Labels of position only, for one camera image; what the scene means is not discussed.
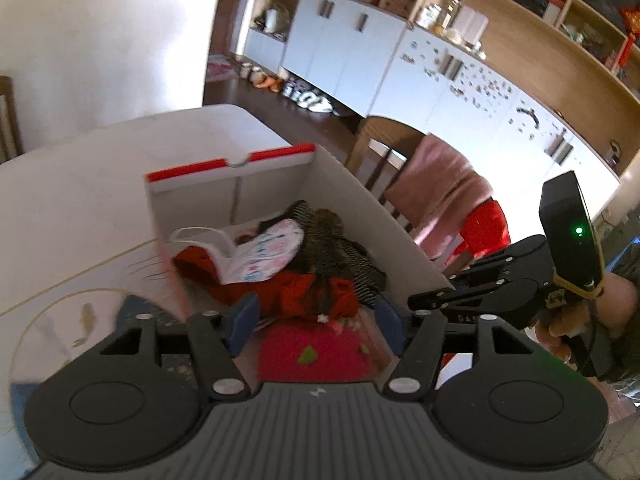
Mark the red white cardboard box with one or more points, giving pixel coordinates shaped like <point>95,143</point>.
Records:
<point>350,195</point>

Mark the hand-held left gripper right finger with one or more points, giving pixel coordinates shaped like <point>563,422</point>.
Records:
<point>387,321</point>

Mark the white wall cabinet unit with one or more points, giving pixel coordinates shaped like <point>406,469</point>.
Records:
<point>350,50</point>

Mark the white patterned cloth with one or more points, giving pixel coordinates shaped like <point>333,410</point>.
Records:
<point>270,250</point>

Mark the black mesh cloth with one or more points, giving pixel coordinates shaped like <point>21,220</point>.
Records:
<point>330,245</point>

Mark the red doormat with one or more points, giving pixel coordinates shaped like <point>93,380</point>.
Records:
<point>222,69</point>

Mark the person's right hand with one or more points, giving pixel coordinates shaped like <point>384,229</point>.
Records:
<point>555,332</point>

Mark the white shoes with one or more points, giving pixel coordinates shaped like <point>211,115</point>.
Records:
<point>310,100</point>

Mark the pink dragon fruit plush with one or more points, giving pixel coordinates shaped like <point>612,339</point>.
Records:
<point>320,355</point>

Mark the pink fleece cloth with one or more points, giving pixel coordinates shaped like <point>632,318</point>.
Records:
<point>440,185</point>

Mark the orange slippers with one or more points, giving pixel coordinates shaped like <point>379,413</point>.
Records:
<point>265,82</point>

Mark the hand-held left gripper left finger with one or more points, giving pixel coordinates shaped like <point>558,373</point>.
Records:
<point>245,321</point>

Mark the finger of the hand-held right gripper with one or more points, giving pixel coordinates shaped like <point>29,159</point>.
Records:
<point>430,300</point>
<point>510,260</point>

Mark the wooden slat back chair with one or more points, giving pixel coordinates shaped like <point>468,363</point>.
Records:
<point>7,120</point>

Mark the printed table mat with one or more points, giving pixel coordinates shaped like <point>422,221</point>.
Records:
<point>50,320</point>

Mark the wooden chair with pink cloth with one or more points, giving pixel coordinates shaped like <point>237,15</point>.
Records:
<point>380,135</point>

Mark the red knotted scarf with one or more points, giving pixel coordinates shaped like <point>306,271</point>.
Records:
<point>295,290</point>

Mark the metal pots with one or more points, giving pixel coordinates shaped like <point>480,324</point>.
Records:
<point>440,12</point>

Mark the red cloth on chair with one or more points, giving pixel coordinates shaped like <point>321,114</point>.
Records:
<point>485,230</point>

